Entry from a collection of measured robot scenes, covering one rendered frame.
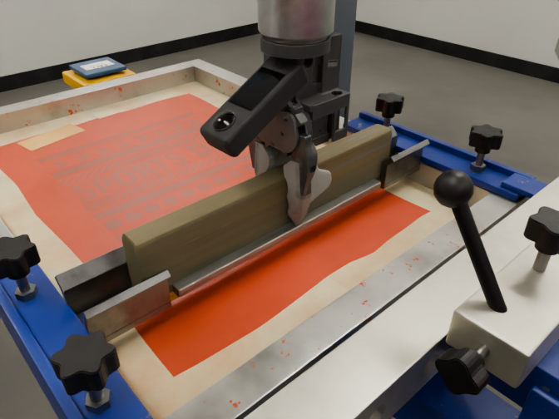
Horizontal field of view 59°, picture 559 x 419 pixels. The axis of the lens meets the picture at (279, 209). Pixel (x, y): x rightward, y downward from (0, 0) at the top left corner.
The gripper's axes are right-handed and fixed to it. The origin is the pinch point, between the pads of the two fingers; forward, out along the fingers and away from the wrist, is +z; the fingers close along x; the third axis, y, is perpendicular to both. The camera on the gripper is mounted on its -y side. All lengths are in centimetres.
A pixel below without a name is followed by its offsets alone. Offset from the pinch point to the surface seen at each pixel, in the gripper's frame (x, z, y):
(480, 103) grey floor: 118, 99, 296
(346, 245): -5.8, 5.3, 6.1
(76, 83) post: 77, 6, 6
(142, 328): -1.2, 5.4, -19.8
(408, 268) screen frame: -15.7, 1.8, 4.6
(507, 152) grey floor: 68, 100, 239
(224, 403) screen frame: -15.9, 1.9, -20.0
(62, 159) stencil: 40.5, 5.2, -11.5
